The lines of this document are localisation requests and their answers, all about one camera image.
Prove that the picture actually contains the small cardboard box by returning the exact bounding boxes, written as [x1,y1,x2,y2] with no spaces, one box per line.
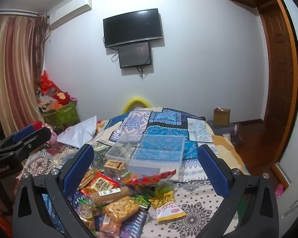
[213,107,231,126]

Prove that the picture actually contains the patchwork patterned bedsheet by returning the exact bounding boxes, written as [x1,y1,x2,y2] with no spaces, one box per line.
[22,107,251,238]

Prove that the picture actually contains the striped brown curtain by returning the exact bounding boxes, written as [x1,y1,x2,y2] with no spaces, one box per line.
[0,12,49,140]

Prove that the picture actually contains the red bean snack packet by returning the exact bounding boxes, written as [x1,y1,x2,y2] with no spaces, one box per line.
[81,171,120,196]

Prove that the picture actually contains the white air conditioner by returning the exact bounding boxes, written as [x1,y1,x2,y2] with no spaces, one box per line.
[48,0,93,31]

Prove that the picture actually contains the brown wooden door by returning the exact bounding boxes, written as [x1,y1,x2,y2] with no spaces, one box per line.
[259,4,297,140]

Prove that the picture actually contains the pink object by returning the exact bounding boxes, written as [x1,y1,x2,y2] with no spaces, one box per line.
[274,183,286,198]

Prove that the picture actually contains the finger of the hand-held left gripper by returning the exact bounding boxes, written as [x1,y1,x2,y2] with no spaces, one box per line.
[5,127,52,161]
[0,125,36,154]

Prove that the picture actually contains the green patterned storage box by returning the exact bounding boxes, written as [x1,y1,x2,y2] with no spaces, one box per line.
[42,103,80,130]

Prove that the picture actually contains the small black wall monitor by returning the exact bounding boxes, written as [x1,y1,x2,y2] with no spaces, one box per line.
[118,42,152,69]

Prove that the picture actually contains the yellow foam ring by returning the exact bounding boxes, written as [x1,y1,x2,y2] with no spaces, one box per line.
[122,95,152,114]

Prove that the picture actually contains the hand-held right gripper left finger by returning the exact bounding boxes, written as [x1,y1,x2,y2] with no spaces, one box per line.
[12,144,95,238]

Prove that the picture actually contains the black monitor cable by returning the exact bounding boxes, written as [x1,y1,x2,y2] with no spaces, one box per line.
[136,65,146,80]

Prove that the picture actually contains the small clear plastic container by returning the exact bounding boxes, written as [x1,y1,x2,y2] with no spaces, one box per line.
[105,132,146,165]

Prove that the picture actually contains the white pillow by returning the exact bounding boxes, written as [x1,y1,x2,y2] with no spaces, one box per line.
[57,116,98,147]

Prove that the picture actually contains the red plush toys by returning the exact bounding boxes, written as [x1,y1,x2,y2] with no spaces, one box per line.
[36,71,78,112]

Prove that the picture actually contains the brown biscuit roll packet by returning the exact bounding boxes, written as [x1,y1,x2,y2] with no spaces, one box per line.
[91,186,130,207]

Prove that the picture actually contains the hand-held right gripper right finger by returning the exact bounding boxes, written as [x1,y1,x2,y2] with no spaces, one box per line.
[197,144,280,238]

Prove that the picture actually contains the large clear plastic container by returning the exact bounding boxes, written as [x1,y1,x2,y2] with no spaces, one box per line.
[127,134,186,177]

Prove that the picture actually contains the red and green snack packet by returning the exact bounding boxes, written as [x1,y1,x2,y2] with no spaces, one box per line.
[125,169,177,186]

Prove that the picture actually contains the black wall television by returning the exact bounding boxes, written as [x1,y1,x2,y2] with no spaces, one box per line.
[103,8,164,48]

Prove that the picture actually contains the yellow and white snack packet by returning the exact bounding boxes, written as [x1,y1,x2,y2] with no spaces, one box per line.
[149,195,187,222]

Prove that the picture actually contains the pile of snack packets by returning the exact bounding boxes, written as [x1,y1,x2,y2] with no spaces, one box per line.
[67,160,179,238]

